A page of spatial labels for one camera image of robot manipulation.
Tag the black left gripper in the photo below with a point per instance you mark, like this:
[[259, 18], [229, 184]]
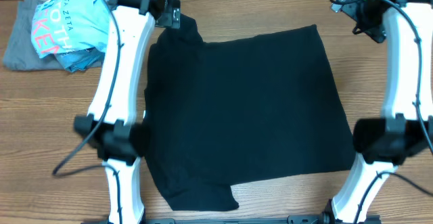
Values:
[[172, 17]]

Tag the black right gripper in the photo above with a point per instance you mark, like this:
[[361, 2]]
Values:
[[354, 6]]

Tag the black t-shirt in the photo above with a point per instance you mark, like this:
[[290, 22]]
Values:
[[222, 114]]

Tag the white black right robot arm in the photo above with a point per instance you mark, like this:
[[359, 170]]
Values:
[[404, 127]]

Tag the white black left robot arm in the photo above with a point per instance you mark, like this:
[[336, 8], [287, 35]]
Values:
[[110, 123]]

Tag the light blue printed t-shirt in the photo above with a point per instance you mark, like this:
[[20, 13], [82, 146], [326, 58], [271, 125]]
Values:
[[64, 26]]

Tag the folded blue denim jeans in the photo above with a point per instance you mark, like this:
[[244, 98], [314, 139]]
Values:
[[80, 60]]

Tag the folded grey garment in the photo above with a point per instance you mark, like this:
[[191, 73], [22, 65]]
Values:
[[20, 54]]

